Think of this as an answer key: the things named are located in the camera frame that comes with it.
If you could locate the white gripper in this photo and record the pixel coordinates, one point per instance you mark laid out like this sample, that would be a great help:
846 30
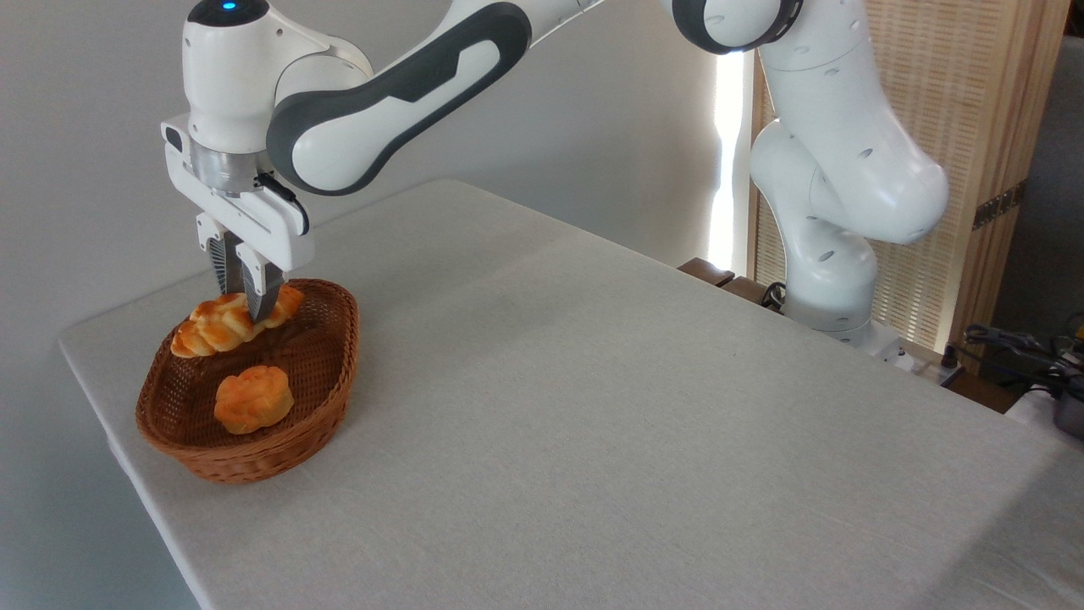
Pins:
271 233

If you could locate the long braided bread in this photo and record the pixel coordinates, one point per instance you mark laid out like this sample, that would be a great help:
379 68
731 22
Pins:
216 326

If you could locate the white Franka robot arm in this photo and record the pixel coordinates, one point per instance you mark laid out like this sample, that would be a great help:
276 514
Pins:
398 93

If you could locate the brown wicker basket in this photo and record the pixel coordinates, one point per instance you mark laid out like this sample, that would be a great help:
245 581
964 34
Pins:
322 364

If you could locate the round golden bun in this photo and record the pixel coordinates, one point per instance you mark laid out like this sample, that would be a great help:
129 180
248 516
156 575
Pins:
252 400

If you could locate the dark brown wooden piece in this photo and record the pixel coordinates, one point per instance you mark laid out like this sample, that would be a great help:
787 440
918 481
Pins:
707 271

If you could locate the grey tablecloth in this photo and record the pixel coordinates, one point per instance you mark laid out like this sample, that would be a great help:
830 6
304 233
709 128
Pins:
720 491

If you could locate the black power plug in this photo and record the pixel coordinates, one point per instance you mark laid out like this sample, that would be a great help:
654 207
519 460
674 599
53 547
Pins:
952 364

